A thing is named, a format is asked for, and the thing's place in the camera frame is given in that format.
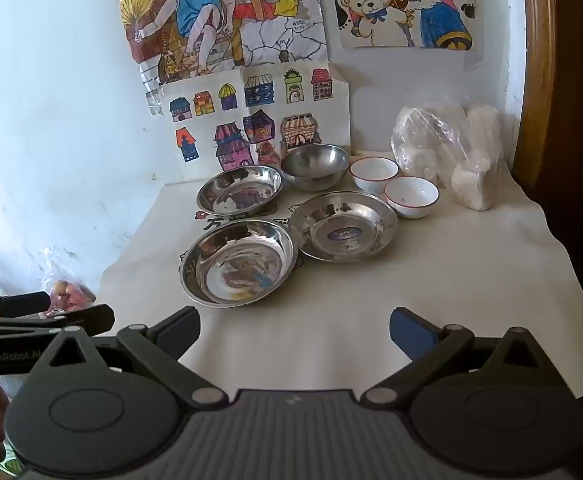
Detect teddy bear wall poster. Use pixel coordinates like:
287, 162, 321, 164
328, 0, 478, 52

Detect clear plastic bag white cups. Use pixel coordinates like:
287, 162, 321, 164
391, 101, 504, 212

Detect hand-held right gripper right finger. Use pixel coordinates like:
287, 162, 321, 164
361, 307, 561, 409

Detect stainless steel plate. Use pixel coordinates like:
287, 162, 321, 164
196, 165, 285, 217
178, 219, 299, 307

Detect coloured houses drawing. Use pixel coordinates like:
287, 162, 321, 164
160, 56, 353, 182

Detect white bowl with red rim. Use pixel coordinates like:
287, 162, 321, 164
384, 176, 441, 220
349, 156, 401, 195

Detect child with fan wall poster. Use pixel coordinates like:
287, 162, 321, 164
112, 0, 330, 87

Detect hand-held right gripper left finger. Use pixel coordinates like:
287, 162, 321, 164
28, 306, 230, 409

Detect steel plate with blue label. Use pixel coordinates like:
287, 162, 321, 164
288, 191, 399, 264

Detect stainless steel bowl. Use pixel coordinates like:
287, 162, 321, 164
280, 143, 351, 192

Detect bag of pink snacks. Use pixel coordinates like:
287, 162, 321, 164
42, 279, 98, 319

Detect white printed tablecloth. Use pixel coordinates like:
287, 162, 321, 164
95, 160, 583, 402

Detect brown wooden frame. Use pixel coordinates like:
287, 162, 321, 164
513, 0, 583, 256

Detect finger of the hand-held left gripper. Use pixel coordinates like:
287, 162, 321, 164
0, 292, 53, 321
0, 304, 115, 339

